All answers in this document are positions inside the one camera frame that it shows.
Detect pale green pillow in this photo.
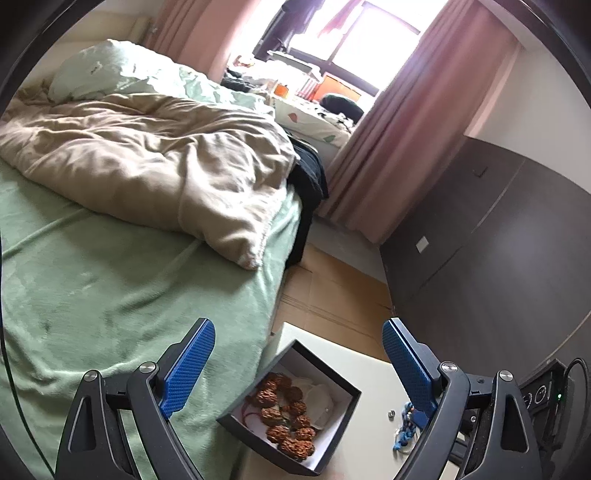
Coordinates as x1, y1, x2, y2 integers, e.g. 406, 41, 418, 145
46, 39, 278, 112

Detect beige duvet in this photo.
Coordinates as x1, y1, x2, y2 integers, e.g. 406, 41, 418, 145
0, 92, 298, 271

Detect hanging black clothes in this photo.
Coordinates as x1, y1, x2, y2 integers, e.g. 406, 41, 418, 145
265, 0, 324, 49

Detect window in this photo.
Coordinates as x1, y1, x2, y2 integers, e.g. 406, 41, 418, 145
259, 0, 451, 93

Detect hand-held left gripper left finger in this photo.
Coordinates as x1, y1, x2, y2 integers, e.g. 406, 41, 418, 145
54, 318, 217, 480

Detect pink curtain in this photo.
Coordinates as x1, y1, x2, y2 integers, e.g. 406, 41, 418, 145
316, 0, 522, 245
143, 0, 287, 84

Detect green bed sheet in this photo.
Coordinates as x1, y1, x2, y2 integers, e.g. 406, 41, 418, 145
0, 161, 303, 480

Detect blue beaded bracelet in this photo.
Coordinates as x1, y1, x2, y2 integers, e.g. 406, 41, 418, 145
392, 401, 428, 450

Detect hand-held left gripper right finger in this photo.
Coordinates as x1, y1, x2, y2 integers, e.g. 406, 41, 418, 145
381, 316, 543, 480

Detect black bag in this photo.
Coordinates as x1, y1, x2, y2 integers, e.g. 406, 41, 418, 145
321, 93, 365, 123

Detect cardboard floor sheet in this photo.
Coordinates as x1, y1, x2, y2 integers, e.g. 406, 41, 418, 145
272, 240, 395, 361

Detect black jewelry box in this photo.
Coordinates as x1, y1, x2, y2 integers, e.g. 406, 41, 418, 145
217, 339, 362, 477

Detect black clothing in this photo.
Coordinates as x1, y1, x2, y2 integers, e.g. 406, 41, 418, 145
288, 138, 329, 268

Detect black cable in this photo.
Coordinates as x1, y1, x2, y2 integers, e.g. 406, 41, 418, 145
0, 318, 51, 480
564, 356, 591, 386

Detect hanging red garment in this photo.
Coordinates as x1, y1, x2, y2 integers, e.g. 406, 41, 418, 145
316, 0, 365, 38

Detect orange box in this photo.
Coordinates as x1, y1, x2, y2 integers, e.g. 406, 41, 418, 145
316, 74, 363, 100

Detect brown bead bracelet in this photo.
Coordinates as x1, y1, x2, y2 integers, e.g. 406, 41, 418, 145
247, 373, 317, 460

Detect dark grey wardrobe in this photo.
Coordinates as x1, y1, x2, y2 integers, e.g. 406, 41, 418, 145
379, 134, 591, 402

